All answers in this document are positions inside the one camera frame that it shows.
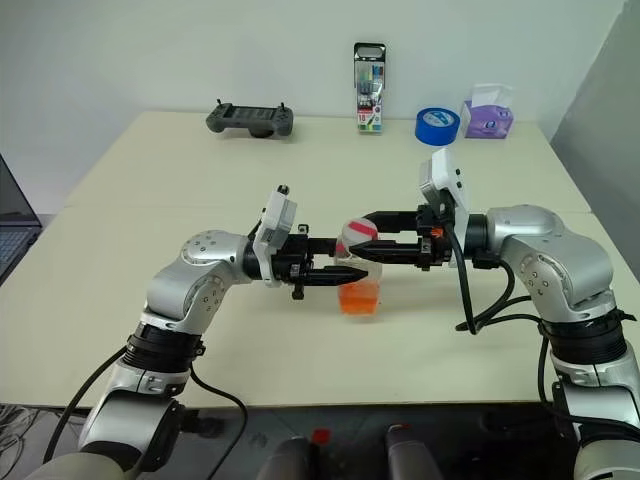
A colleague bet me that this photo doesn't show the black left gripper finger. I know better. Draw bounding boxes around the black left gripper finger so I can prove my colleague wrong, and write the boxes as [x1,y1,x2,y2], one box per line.
[308,266,370,288]
[308,236,346,258]

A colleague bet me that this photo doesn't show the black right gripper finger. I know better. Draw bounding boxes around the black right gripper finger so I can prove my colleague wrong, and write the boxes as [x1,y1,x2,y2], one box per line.
[366,210,419,235]
[347,239,424,265]

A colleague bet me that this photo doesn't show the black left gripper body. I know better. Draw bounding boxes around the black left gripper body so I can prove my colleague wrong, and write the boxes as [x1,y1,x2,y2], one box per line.
[271,224,315,302]

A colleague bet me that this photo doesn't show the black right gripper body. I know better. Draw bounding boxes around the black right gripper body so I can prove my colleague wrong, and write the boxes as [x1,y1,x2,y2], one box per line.
[413,201,455,273]

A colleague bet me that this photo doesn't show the clear cup orange liquid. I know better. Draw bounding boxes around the clear cup orange liquid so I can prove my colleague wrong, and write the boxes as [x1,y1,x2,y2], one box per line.
[333,215,385,324]

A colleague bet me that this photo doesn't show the blue tape roll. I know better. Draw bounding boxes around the blue tape roll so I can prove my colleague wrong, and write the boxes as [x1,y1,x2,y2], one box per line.
[414,105,462,147]

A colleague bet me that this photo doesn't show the clear marker pen pack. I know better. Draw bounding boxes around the clear marker pen pack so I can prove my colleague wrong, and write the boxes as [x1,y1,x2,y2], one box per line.
[352,41,388,136]

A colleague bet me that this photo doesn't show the purple tissue box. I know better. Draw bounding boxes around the purple tissue box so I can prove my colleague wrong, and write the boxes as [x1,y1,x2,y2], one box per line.
[459,83,517,140]

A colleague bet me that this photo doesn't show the grey handheld game controller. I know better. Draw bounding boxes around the grey handheld game controller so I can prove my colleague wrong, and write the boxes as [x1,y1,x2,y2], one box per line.
[205,98,296,139]

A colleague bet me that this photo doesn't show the grey rounded shape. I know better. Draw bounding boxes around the grey rounded shape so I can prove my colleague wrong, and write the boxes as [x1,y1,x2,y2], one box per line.
[258,436,322,480]
[383,423,437,480]

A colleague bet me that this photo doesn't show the dark laptop computer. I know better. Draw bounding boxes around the dark laptop computer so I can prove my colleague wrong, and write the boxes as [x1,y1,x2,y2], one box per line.
[0,152,42,282]

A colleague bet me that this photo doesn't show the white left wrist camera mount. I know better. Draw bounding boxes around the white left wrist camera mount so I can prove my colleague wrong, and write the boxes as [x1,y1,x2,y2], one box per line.
[251,184,299,289]

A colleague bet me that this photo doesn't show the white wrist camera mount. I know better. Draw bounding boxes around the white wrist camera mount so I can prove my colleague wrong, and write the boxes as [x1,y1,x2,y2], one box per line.
[251,184,299,289]
[417,146,470,269]

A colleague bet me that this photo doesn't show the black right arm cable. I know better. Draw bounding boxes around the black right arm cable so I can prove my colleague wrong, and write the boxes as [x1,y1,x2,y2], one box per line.
[439,214,640,442]

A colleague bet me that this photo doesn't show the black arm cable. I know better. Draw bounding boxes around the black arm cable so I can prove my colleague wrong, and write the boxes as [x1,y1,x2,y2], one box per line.
[42,343,249,464]
[439,214,640,442]

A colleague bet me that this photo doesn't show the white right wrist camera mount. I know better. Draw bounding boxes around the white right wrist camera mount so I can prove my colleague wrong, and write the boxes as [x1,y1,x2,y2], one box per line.
[417,146,470,269]

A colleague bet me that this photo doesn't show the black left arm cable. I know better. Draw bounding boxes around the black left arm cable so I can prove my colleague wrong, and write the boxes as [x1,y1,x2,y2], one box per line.
[42,343,249,464]

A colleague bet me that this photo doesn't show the tangled floor cables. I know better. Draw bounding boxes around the tangled floor cables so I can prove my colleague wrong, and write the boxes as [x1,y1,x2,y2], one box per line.
[0,401,32,480]

